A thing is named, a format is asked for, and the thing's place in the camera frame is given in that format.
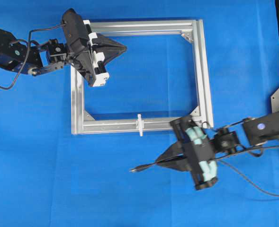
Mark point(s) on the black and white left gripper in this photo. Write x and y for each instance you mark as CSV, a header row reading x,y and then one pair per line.
x,y
90,52

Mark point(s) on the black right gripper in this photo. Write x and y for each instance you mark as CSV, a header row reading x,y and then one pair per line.
x,y
192,152

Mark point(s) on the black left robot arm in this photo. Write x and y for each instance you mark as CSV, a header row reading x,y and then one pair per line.
x,y
30,57

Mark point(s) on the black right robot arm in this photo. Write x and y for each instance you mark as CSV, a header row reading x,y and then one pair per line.
x,y
257,130

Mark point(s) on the blue table mat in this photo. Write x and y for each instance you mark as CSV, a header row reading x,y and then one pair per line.
x,y
51,178

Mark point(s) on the white string loop holder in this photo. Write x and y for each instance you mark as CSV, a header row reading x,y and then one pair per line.
x,y
140,124

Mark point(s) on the silver aluminium extrusion frame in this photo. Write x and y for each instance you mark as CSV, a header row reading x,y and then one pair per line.
x,y
192,31

